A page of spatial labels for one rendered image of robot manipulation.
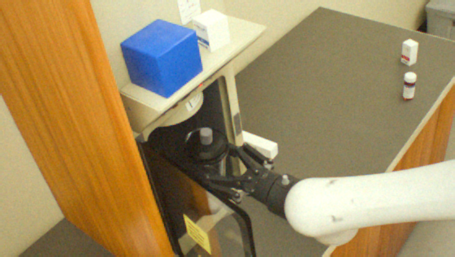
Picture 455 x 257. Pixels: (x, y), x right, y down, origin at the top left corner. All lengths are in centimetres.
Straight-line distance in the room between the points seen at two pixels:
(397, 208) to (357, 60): 117
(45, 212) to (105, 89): 81
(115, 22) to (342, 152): 90
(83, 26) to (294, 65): 129
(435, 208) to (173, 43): 51
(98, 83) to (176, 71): 16
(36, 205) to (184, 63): 79
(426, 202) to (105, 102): 54
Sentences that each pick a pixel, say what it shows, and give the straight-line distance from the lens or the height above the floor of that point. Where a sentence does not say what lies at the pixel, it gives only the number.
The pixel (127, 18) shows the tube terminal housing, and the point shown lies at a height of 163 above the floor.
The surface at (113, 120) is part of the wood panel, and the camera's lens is 86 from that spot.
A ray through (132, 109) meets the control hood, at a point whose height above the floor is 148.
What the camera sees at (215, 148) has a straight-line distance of 116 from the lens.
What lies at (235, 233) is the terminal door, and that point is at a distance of 91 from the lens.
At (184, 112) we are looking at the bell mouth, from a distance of 116.
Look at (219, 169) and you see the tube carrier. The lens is 121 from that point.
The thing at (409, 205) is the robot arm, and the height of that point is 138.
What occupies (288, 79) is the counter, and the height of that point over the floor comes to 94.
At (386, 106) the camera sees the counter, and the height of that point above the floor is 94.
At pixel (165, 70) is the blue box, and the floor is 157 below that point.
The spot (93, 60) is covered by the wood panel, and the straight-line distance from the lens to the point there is 79.
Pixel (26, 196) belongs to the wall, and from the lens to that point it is 151.
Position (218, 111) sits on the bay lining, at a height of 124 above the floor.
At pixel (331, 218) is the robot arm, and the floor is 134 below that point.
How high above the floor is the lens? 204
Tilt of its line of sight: 40 degrees down
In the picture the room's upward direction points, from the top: 10 degrees counter-clockwise
